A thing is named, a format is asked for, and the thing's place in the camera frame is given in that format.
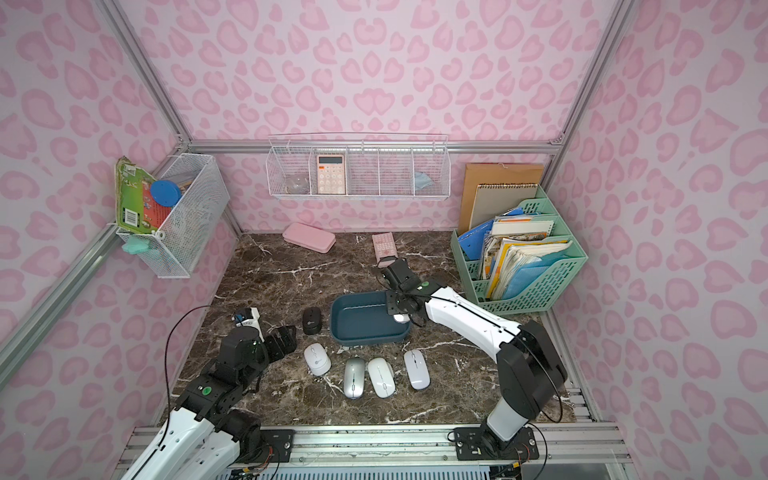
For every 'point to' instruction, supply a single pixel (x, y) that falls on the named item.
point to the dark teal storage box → (361, 318)
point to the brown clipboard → (493, 174)
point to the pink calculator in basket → (331, 174)
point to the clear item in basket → (296, 183)
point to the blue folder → (472, 243)
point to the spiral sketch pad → (493, 198)
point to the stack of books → (517, 249)
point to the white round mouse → (317, 358)
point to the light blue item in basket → (422, 180)
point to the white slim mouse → (383, 377)
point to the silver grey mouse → (354, 378)
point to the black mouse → (311, 320)
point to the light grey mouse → (402, 318)
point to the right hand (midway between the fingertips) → (396, 299)
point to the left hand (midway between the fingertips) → (282, 328)
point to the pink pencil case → (310, 237)
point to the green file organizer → (537, 294)
